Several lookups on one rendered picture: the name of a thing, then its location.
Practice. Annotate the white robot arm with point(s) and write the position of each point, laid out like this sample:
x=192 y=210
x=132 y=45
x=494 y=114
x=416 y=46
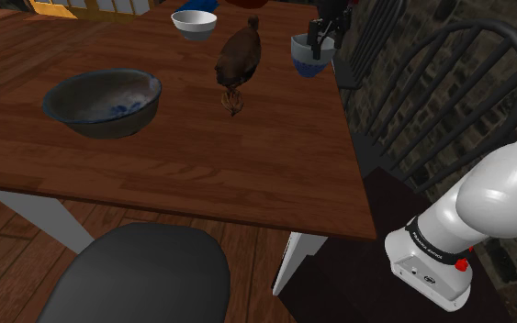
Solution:
x=491 y=197

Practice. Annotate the white and blue cup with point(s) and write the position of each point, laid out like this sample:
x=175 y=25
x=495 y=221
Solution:
x=306 y=62

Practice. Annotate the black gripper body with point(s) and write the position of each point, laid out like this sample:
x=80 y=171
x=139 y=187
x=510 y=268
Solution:
x=332 y=9

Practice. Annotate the brown hen figure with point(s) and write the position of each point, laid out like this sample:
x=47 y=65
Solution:
x=239 y=56

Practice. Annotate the white bowl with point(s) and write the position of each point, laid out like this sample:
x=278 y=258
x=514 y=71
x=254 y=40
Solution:
x=194 y=24

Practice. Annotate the wooden table with white legs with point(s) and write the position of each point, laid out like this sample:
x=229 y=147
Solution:
x=258 y=161

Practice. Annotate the blue object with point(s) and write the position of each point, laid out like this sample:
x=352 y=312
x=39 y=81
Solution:
x=197 y=5

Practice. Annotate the large dark bowl blue rim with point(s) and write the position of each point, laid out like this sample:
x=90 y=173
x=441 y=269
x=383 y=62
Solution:
x=101 y=105

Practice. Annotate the black chair with round seat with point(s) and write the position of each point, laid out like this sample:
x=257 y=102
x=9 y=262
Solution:
x=141 y=277

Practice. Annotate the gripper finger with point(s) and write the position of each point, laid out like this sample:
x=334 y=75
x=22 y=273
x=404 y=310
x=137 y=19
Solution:
x=315 y=40
x=339 y=35

